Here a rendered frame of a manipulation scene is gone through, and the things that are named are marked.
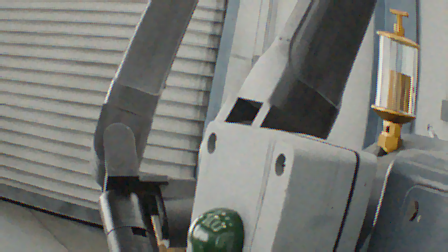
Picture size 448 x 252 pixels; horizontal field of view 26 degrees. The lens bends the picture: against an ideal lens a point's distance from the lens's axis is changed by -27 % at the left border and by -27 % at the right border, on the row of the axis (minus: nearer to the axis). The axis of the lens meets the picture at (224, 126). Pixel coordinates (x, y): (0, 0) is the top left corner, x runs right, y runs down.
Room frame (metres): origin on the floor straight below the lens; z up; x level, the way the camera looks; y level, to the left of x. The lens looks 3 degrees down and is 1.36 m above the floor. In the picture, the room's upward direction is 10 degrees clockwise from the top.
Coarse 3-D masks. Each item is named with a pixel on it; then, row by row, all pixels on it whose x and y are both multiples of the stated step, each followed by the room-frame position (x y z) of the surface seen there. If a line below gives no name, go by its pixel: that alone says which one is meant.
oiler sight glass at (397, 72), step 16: (384, 48) 0.52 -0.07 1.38; (400, 48) 0.52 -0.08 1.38; (416, 48) 0.52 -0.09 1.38; (384, 64) 0.52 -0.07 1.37; (400, 64) 0.52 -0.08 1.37; (416, 64) 0.52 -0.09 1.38; (384, 80) 0.52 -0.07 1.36; (400, 80) 0.52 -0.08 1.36; (416, 80) 0.52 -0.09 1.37; (384, 96) 0.52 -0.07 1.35; (400, 96) 0.52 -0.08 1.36
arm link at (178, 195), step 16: (112, 128) 1.18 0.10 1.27; (128, 128) 1.18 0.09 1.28; (112, 144) 1.17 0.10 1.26; (128, 144) 1.17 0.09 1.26; (112, 160) 1.16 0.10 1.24; (128, 160) 1.17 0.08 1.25; (112, 176) 1.16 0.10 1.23; (128, 176) 1.16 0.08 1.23; (144, 176) 1.18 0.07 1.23; (160, 176) 1.18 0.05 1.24; (160, 192) 1.18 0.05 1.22; (176, 192) 1.19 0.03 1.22; (192, 192) 1.19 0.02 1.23; (176, 208) 1.17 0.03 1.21; (192, 208) 1.17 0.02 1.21; (176, 224) 1.16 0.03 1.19; (176, 240) 1.16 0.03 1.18
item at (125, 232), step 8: (112, 232) 1.14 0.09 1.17; (120, 232) 1.13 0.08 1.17; (128, 232) 1.13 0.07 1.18; (112, 240) 1.13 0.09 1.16; (120, 240) 1.13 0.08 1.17; (128, 240) 1.13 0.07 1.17; (136, 240) 1.13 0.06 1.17; (144, 240) 1.13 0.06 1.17; (152, 240) 1.14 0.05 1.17; (112, 248) 1.13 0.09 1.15; (120, 248) 1.12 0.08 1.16; (128, 248) 1.12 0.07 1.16; (136, 248) 1.12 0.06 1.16; (144, 248) 1.12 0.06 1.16; (152, 248) 1.13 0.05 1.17
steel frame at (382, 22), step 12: (384, 0) 9.35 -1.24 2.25; (396, 0) 8.95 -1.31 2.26; (408, 0) 9.02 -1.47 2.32; (384, 12) 9.35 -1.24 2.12; (408, 12) 9.02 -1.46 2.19; (384, 24) 9.35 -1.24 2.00; (408, 24) 9.02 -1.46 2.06; (408, 36) 9.02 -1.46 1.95; (372, 60) 9.31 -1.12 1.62; (372, 72) 9.30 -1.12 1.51; (372, 84) 9.30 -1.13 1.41; (372, 96) 9.31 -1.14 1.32; (372, 120) 9.32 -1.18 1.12; (384, 120) 9.28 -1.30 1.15; (372, 132) 9.33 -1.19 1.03; (408, 132) 9.06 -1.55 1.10
